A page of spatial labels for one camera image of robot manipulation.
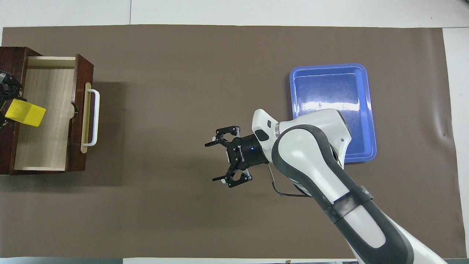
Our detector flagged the white drawer handle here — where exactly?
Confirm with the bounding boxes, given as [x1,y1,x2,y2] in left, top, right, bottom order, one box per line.
[84,89,100,147]

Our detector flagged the wooden drawer with dark front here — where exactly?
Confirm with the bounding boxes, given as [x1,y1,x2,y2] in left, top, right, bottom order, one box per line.
[14,54,94,172]

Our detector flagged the blue plastic tray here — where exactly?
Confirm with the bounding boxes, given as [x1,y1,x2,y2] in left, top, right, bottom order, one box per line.
[289,63,377,164]

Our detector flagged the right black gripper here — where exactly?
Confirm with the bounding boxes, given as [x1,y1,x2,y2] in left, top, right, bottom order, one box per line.
[204,126,270,189]

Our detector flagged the brown table mat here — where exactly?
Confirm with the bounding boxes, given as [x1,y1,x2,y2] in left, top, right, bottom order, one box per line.
[0,24,468,259]

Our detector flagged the yellow cube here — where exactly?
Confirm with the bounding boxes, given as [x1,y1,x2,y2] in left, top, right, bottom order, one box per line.
[5,99,47,127]

